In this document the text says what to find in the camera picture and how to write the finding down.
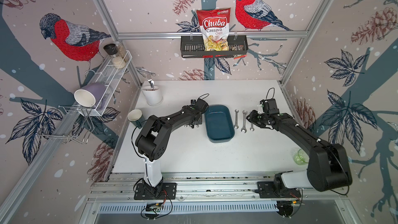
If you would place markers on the red cassava chips bag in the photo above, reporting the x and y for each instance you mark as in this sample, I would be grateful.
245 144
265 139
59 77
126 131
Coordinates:
214 26

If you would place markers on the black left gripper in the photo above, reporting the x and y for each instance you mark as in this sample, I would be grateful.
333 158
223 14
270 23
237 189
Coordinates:
200 121

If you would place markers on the teal plastic storage box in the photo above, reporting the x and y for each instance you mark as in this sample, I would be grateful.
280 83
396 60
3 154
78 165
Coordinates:
219 125

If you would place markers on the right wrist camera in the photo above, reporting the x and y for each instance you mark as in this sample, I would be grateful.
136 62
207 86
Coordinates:
268 107

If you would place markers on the green ceramic mug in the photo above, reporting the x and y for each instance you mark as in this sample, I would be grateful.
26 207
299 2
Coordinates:
136 118

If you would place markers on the medium silver wrench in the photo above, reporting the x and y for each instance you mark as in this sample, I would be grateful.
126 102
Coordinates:
236 119

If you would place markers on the green glass cup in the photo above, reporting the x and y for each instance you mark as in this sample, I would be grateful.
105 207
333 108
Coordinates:
300 157

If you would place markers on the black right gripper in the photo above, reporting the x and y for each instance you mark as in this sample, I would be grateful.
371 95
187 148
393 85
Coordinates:
251 117

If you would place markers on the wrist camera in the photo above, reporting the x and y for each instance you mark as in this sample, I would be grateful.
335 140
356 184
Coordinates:
199 105
268 107

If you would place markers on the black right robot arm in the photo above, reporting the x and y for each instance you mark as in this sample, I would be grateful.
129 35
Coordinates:
328 166

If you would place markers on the black wire basket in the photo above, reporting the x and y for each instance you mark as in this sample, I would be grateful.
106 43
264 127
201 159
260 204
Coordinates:
197 47

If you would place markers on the cream round jar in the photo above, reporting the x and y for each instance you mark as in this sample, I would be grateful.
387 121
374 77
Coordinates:
118 62

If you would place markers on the purple white cup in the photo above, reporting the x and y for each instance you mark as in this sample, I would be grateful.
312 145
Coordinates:
90 94

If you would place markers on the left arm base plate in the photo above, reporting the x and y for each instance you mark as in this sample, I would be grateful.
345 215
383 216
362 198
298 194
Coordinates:
144 191

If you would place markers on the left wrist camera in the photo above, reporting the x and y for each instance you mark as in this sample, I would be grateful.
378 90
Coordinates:
199 105

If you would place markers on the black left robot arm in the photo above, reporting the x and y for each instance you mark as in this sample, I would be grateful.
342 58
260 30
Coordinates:
152 141

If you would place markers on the dark lid spice jar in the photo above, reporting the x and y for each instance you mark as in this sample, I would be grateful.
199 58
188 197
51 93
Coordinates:
111 50

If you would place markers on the metal fork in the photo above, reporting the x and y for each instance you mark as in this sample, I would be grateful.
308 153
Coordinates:
151 82

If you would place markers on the large silver wrench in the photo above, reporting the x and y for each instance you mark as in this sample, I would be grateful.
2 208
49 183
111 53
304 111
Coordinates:
243 129

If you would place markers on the white wire wall shelf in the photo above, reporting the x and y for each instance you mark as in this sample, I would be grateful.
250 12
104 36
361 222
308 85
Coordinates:
110 77

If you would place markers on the small circuit board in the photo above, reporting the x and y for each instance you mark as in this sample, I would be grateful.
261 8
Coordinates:
153 207

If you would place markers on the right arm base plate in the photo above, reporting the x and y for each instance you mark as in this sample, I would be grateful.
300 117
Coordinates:
276 189

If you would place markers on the metal wire cup rack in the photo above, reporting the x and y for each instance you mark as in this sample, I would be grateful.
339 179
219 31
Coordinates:
67 124

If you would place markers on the white utensil holder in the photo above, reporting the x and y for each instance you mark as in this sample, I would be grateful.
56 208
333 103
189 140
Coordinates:
153 96

